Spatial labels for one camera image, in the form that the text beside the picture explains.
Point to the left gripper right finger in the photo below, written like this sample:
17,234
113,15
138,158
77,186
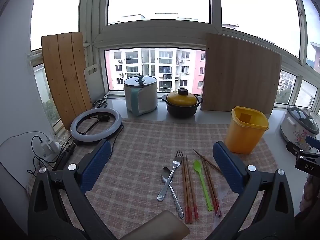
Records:
263,208

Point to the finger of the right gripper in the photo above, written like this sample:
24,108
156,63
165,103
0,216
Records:
312,141
296,151

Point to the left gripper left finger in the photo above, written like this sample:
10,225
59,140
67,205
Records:
59,208

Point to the wooden chopstick red tip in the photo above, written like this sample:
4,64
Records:
213,187
210,185
190,217
185,194
192,191
208,162

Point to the green plastic spoon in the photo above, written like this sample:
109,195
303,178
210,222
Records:
198,168

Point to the steel fork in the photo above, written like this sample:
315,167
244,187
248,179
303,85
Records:
175,164

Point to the kitchen scissors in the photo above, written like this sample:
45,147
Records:
102,102

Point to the person's right hand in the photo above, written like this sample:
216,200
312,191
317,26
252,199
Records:
311,192

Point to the white floral rice cooker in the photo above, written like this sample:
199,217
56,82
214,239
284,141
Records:
297,125

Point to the clear plastic spoon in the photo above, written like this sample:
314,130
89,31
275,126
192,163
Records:
222,191

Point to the yellow plastic utensil bucket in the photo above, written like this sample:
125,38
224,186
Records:
246,128

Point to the white power strip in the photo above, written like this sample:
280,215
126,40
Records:
50,148

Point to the large light wood board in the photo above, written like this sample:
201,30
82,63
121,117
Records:
239,73

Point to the pink plaid table mat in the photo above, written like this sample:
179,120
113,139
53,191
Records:
125,193

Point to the steel spoon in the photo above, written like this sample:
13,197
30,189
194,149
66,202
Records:
165,175

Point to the black clay pot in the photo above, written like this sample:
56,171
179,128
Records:
182,112

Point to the yellow pot lid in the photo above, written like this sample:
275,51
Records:
182,97

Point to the white plastic cutting board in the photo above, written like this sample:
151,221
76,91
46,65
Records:
94,82

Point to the white teal electric cooker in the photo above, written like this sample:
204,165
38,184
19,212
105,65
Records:
141,94

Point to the slatted pine wood board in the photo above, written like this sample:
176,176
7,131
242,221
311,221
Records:
65,64

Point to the white ring light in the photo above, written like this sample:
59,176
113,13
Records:
99,136

